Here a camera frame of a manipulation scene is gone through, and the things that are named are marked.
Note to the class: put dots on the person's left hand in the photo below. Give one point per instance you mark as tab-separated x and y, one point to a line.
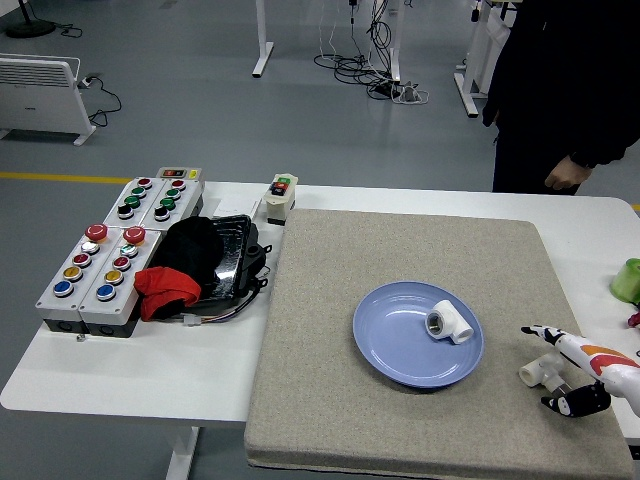
565	174

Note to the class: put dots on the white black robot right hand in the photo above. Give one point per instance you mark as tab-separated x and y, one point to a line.
595	357

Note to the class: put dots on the white pipe tee fitting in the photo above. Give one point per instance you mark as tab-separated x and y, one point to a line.
447	322

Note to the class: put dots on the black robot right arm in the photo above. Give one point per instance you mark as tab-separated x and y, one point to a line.
636	442

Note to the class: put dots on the blue round plate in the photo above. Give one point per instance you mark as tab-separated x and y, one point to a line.
395	345

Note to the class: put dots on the small dark red object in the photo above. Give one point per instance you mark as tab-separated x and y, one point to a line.
635	318

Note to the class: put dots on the green translucent cup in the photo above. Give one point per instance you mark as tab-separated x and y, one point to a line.
627	281

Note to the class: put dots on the person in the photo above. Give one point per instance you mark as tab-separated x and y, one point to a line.
565	75

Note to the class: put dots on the white desk leg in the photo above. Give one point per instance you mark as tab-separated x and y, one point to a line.
395	40
261	45

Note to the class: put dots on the grey-brown mat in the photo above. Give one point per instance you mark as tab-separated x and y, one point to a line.
350	410

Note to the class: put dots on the white paper sheet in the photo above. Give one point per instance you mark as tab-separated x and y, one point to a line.
235	206

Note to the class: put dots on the black plastic tray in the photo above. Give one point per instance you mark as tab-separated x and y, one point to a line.
232	255

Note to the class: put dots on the black cloth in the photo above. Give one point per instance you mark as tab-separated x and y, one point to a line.
192	245

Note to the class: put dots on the button box green buttons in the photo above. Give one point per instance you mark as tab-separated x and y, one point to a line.
131	200
172	200

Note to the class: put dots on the red cloth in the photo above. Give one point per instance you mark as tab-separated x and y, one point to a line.
165	290

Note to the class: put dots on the white table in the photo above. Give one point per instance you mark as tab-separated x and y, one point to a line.
150	375

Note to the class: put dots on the button box red mushroom button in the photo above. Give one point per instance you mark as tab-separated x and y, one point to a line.
65	295
112	300

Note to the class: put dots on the white panel heater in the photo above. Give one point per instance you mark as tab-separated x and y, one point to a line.
35	95

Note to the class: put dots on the black stand base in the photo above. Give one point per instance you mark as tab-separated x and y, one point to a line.
29	26

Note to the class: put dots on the white desk frame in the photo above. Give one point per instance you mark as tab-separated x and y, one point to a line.
482	50

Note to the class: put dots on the white green-red switch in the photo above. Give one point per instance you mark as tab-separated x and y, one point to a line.
279	197

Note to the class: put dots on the small grey switch box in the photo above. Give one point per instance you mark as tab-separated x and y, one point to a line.
178	173

